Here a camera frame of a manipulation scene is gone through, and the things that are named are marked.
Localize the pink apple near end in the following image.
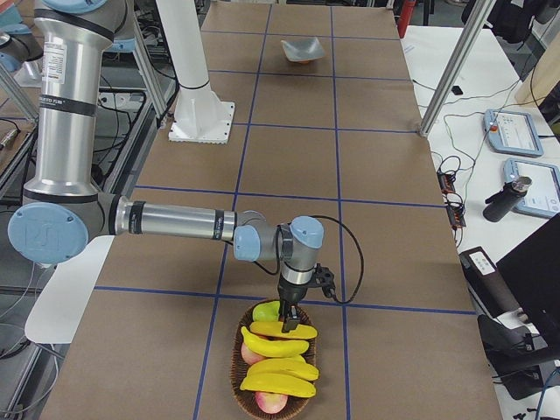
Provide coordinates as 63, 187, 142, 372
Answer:
255, 391, 289, 415

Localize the black monitor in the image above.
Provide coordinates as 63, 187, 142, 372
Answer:
497, 215, 559, 343

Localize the upper teach pendant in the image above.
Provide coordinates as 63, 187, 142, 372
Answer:
483, 108, 543, 158

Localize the aluminium frame post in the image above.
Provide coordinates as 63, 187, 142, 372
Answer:
418, 0, 496, 137

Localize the black box with label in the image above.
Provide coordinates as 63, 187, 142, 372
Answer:
458, 247, 521, 318

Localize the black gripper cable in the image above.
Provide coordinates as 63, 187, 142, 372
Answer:
312, 214, 365, 305

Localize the grey square plate orange rim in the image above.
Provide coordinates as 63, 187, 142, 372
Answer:
281, 37, 326, 64

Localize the teach pendant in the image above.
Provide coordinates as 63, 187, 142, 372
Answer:
503, 157, 559, 219
483, 108, 543, 158

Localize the black cylindrical bottle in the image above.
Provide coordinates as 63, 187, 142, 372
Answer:
482, 176, 532, 222

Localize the yellow banana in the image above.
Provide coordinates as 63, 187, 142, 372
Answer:
248, 321, 319, 340
241, 326, 310, 358
247, 358, 319, 382
240, 373, 316, 398

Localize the small orange circuit board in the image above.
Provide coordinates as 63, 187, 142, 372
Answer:
437, 171, 456, 194

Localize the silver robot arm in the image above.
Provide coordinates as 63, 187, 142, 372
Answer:
8, 1, 324, 332
1, 29, 43, 73

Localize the green apple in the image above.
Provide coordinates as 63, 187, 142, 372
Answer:
252, 300, 280, 322

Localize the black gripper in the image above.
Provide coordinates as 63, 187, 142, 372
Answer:
277, 279, 307, 333

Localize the white pedestal column base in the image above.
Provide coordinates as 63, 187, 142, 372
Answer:
157, 0, 235, 144

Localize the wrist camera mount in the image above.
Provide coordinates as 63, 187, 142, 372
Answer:
312, 263, 336, 300

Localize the lower teach pendant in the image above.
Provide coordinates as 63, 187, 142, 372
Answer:
503, 157, 559, 219

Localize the pink apple middle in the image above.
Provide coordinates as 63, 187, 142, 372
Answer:
241, 343, 266, 366

